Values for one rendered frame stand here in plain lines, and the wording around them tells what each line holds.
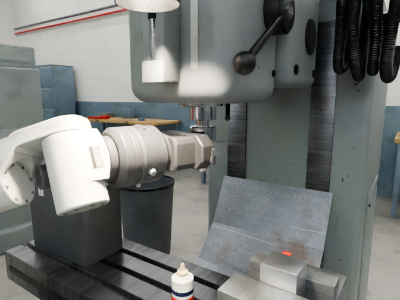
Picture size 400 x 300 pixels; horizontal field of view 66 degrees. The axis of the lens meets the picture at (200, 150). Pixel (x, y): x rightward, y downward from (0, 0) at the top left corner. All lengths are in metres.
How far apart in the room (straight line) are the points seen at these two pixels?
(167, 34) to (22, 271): 0.71
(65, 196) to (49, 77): 7.39
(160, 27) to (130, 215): 2.16
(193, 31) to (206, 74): 0.06
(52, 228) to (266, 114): 0.64
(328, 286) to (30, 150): 0.49
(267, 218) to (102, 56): 6.77
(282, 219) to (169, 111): 5.25
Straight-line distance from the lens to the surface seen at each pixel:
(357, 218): 0.89
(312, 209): 0.88
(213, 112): 0.54
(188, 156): 0.49
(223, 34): 0.44
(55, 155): 0.42
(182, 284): 0.59
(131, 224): 2.55
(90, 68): 7.74
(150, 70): 0.45
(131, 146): 0.43
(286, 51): 0.60
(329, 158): 0.86
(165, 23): 0.45
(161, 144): 0.45
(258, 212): 0.91
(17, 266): 0.97
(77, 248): 0.84
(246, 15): 0.48
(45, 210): 0.90
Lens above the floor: 1.32
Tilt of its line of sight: 10 degrees down
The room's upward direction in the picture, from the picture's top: straight up
